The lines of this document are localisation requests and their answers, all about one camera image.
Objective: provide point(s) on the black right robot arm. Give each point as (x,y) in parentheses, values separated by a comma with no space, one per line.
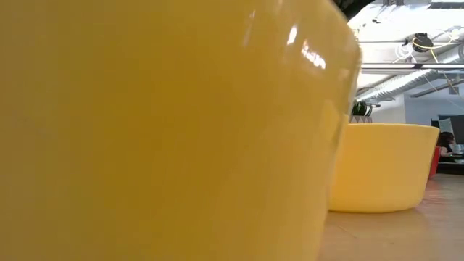
(353,7)

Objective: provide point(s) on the large yellow plastic bowl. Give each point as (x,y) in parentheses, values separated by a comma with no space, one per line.
(384,170)
(163,137)

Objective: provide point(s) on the green potted plant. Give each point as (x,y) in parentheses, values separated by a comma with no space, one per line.
(360,108)

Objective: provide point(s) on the person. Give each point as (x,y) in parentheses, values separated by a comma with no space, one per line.
(446,141)

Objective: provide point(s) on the dark office desk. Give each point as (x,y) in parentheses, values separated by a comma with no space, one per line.
(451,165)

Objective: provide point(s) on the dark computer monitor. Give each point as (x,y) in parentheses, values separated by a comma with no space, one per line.
(457,127)

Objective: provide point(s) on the silver ventilation duct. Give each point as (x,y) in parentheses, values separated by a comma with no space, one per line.
(398,82)

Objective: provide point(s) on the ceiling light rail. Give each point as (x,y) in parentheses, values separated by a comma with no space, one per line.
(398,66)

